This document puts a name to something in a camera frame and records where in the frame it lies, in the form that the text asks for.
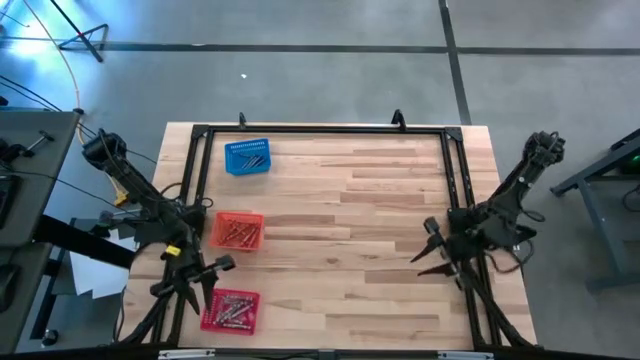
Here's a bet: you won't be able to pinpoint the yellow cable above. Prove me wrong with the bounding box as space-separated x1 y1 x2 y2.
22 0 132 207

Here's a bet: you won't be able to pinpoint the red plastic basket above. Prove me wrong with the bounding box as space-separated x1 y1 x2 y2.
199 287 262 337

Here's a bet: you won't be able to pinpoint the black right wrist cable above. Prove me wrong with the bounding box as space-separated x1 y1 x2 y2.
487 208 547 275

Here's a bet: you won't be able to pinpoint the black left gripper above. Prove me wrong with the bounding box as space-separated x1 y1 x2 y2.
149 252 237 317

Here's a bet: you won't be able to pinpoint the blue plastic basket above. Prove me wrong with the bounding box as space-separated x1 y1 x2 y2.
223 138 273 177

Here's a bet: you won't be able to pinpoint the grey desk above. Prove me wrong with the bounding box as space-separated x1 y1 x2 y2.
0 108 81 354

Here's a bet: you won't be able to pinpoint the white paper sheets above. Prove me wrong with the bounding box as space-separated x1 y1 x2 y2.
68 227 137 300

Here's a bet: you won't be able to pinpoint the silver bracket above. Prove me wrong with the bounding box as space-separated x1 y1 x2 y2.
438 350 495 360
158 348 216 360

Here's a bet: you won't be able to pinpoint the black computer mouse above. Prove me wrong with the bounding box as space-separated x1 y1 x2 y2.
0 263 20 312

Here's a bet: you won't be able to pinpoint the dark grey metal table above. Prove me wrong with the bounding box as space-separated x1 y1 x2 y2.
549 128 640 291

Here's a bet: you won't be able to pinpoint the orange plastic basket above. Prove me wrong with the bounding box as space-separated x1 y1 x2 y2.
208 210 266 252

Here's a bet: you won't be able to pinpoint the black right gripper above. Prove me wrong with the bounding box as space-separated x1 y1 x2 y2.
409 216 464 291

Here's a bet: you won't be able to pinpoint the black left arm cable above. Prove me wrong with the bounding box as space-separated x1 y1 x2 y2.
158 181 215 210

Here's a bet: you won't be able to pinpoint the black tripod stand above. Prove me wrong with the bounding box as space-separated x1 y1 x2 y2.
48 0 110 64

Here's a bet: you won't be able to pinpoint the black clamp tool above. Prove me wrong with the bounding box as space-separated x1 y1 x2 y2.
0 129 55 162

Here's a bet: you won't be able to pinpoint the black keyboard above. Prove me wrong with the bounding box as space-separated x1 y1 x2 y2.
0 173 22 216

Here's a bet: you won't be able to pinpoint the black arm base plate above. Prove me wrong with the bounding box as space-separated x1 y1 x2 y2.
133 202 207 245
446 204 522 248

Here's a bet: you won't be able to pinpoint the black floor cable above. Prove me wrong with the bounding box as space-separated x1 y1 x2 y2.
0 73 159 166

